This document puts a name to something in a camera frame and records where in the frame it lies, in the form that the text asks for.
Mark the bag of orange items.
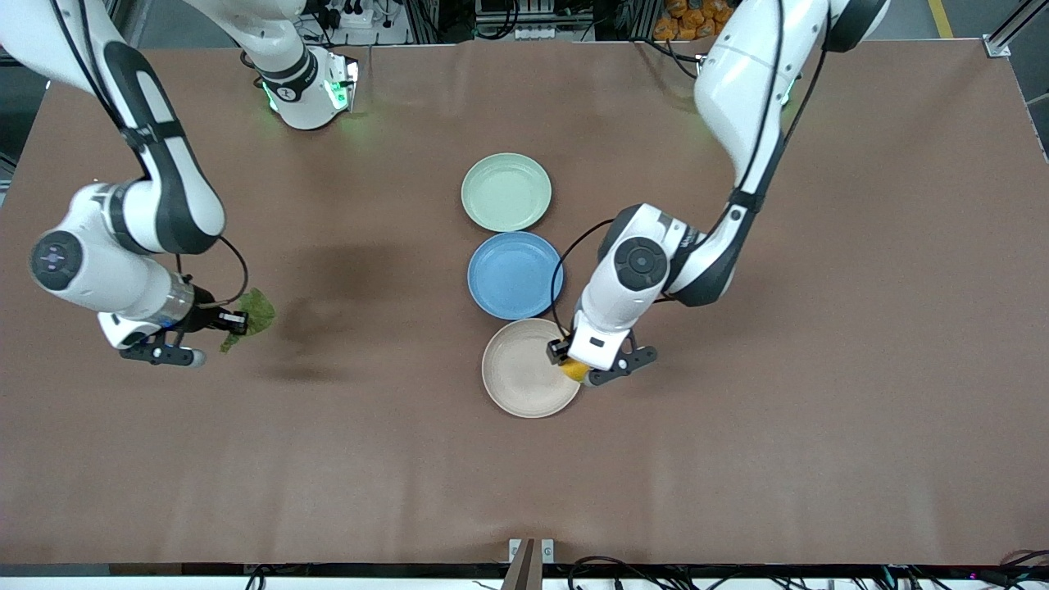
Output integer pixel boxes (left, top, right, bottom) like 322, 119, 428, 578
653, 0, 742, 41

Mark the pale green plate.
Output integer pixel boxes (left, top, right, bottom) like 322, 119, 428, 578
461, 153, 553, 234

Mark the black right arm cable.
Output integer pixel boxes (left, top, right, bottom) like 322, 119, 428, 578
48, 0, 249, 311

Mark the beige plate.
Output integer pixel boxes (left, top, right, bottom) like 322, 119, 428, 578
482, 318, 581, 420

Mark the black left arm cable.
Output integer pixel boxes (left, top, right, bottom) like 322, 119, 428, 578
550, 0, 830, 338

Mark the green lettuce leaf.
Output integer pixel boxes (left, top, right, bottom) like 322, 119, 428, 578
220, 288, 277, 354

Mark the grey table edge bracket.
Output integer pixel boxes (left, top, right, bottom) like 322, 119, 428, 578
501, 538, 556, 590

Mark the aluminium frame profile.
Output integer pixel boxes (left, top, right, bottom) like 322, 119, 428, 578
982, 0, 1049, 59

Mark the blue plate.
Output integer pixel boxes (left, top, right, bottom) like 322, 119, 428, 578
467, 231, 565, 320

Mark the white power strip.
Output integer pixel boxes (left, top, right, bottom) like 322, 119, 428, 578
326, 3, 375, 30

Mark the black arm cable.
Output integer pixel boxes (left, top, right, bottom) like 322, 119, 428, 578
48, 0, 249, 311
550, 0, 830, 338

